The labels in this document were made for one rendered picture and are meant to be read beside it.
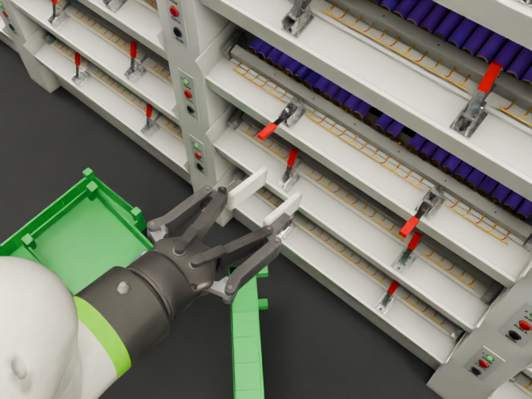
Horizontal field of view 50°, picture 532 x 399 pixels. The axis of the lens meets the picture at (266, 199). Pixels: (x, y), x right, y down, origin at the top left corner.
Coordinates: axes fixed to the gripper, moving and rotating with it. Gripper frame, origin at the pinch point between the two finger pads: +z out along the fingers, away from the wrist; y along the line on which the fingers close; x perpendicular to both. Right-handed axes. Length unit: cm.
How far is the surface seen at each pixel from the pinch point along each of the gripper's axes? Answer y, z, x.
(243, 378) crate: 3.3, -0.3, -47.6
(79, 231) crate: -51, 4, -57
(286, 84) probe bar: -15.7, 24.7, -3.6
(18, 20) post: -100, 27, -35
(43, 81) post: -101, 31, -57
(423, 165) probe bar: 10.5, 25.2, -3.3
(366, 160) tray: 2.4, 23.5, -7.0
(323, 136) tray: -5.7, 23.0, -7.3
